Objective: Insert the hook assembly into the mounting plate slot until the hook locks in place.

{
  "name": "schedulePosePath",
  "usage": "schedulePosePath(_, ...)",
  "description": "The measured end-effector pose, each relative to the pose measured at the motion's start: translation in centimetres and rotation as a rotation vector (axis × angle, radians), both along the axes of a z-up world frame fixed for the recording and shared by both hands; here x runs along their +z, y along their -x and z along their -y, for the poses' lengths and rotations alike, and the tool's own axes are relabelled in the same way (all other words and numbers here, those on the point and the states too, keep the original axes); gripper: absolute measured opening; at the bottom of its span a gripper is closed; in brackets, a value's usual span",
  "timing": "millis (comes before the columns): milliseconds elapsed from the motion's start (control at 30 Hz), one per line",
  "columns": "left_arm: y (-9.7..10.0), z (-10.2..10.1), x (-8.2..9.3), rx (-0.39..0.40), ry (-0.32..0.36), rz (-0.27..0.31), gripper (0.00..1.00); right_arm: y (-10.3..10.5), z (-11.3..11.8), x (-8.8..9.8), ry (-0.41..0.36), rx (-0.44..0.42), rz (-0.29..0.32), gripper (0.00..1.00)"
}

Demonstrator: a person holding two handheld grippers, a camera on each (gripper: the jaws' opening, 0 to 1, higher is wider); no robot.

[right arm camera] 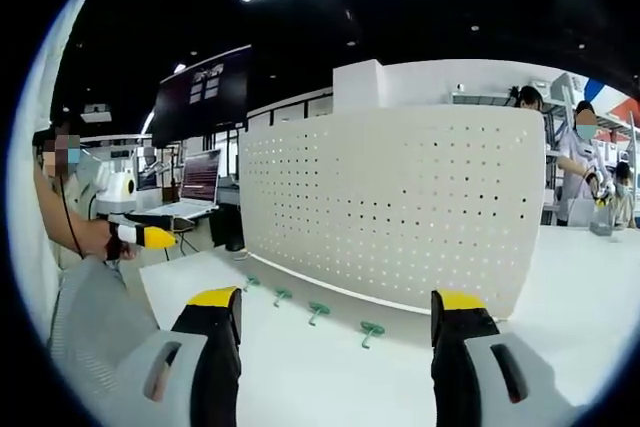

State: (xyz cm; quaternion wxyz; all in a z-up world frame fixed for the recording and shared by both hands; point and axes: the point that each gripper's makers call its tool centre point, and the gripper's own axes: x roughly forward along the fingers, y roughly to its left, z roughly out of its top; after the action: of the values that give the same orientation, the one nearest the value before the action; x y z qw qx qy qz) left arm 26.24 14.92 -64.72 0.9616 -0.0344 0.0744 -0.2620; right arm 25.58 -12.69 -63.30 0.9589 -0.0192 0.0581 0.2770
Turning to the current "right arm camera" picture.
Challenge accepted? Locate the person's grey striped clothing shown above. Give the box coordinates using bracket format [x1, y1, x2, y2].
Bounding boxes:
[47, 171, 161, 427]

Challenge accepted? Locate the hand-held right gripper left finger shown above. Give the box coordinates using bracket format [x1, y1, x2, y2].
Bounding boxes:
[102, 286, 243, 427]

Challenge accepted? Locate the white square pillar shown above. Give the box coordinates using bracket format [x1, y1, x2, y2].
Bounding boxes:
[332, 60, 386, 114]

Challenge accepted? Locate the person's left hand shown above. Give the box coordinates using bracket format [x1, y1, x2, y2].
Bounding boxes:
[103, 222, 138, 263]

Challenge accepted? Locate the large dark wall screen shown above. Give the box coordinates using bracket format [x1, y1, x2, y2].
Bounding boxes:
[151, 44, 252, 149]

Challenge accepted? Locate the thin black cable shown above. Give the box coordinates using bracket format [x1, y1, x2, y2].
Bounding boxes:
[53, 172, 84, 256]

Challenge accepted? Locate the ceiling projector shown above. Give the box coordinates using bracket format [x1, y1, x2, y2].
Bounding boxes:
[79, 103, 113, 124]

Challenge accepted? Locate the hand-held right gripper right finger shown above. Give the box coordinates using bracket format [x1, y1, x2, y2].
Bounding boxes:
[430, 289, 584, 427]

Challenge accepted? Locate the white robot with yellow circle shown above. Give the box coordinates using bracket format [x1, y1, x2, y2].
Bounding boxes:
[82, 159, 139, 221]

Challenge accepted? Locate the white perforated mounting plate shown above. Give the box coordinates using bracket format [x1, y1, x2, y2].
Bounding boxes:
[238, 107, 547, 321]

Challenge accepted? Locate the open silver laptop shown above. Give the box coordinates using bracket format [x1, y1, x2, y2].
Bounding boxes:
[133, 148, 222, 221]

